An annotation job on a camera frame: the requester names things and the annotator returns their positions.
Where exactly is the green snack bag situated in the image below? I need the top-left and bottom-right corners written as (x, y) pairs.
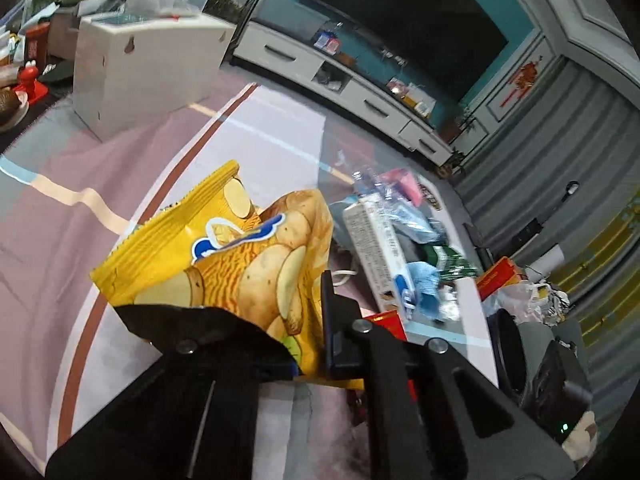
top-left (418, 244), bottom-right (480, 282)

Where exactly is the white and blue box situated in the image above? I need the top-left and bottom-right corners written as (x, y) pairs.
top-left (343, 193), bottom-right (416, 323)

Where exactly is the yellow potato chip bag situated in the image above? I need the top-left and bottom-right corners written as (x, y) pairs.
top-left (89, 159), bottom-right (367, 391)

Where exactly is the black round trash bin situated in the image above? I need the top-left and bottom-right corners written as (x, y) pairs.
top-left (487, 309), bottom-right (527, 404)

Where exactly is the red snack packet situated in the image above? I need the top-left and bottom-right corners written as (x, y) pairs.
top-left (364, 311), bottom-right (418, 405)

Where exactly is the blue crumpled cloth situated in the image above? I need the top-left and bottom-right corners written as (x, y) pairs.
top-left (380, 199), bottom-right (452, 321)

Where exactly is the red gift bag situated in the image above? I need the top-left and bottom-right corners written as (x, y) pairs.
top-left (475, 257), bottom-right (526, 301)

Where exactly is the pink crumpled wrapper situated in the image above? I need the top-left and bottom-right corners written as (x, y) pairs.
top-left (375, 168), bottom-right (423, 208)

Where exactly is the small potted plant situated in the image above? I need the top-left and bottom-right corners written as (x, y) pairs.
top-left (435, 148), bottom-right (465, 180)

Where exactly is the tall potted plant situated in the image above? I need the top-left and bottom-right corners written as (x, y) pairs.
top-left (437, 108), bottom-right (475, 144)

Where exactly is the white framed card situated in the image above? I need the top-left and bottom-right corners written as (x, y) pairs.
top-left (401, 82), bottom-right (437, 118)

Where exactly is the white storage box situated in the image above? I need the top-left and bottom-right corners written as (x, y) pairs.
top-left (72, 13), bottom-right (235, 142)

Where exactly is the white TV cabinet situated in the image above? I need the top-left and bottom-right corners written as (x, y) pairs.
top-left (233, 22), bottom-right (452, 167)

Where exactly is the blue box on cabinet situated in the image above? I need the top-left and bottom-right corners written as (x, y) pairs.
top-left (312, 30), bottom-right (341, 55)

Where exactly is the large black television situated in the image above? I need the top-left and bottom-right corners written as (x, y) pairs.
top-left (318, 0), bottom-right (508, 100)

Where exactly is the potted plant by door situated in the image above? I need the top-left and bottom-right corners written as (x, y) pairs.
top-left (203, 0), bottom-right (246, 25)

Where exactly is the right red wall ornament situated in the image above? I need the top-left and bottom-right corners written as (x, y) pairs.
top-left (500, 55), bottom-right (544, 107)

